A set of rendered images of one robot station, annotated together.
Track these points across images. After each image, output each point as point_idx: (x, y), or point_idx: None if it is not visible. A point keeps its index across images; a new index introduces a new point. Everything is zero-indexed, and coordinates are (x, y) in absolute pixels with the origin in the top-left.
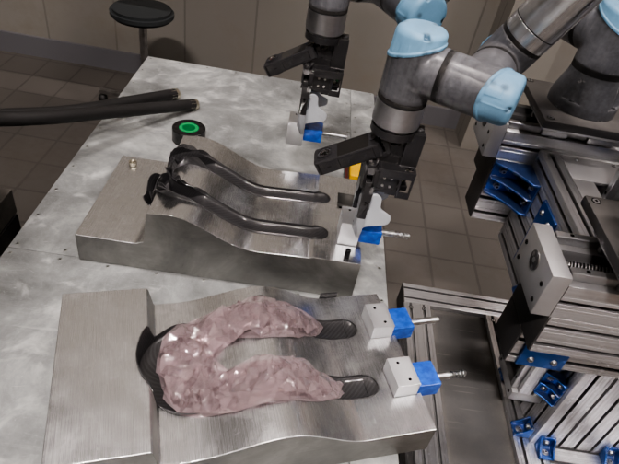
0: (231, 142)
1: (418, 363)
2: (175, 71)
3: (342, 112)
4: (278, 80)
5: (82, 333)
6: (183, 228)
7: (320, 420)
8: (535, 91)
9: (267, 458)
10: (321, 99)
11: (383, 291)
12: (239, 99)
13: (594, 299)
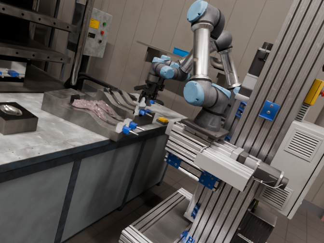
0: None
1: (128, 127)
2: None
3: (176, 116)
4: (166, 107)
5: (68, 90)
6: (103, 95)
7: (95, 116)
8: None
9: (80, 117)
10: (157, 94)
11: (141, 130)
12: None
13: (179, 131)
